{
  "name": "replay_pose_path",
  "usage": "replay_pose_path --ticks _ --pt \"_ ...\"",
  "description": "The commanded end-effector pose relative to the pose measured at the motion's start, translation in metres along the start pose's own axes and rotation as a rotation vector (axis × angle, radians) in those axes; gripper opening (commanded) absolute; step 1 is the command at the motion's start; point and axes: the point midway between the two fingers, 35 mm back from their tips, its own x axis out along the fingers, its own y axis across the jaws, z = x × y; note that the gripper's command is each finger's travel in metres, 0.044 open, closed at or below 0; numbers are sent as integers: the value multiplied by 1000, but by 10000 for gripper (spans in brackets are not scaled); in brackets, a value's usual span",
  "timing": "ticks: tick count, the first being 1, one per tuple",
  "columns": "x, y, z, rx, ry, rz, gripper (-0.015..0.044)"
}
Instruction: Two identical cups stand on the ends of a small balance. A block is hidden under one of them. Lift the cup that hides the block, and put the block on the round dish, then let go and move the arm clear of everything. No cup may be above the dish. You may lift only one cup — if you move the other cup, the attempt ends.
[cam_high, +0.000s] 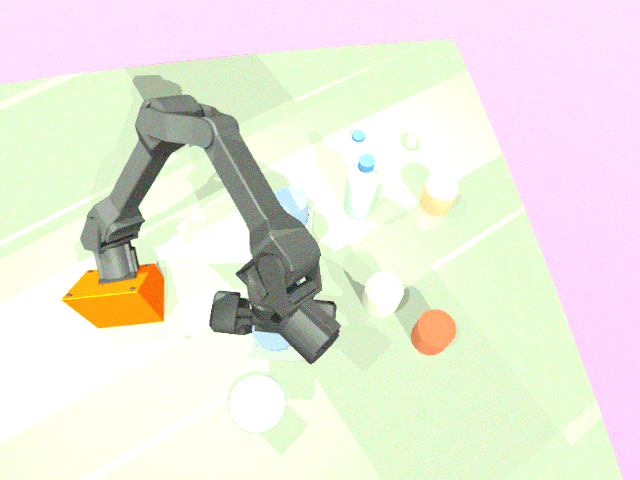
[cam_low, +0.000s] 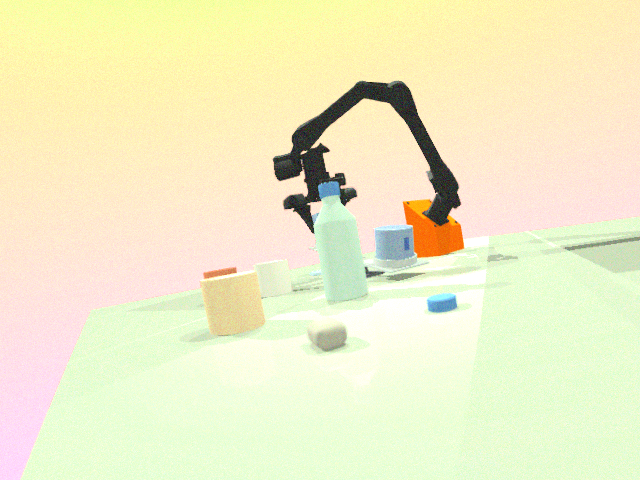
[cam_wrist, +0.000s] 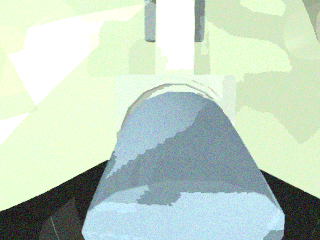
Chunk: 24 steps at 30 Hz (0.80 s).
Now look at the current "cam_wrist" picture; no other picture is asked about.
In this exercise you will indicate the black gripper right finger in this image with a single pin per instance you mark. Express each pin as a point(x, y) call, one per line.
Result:
point(301, 210)

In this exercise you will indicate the light blue cylinder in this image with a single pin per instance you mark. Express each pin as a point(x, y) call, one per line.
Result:
point(180, 171)

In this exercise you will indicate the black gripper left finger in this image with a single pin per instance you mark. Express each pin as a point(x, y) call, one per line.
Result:
point(56, 214)

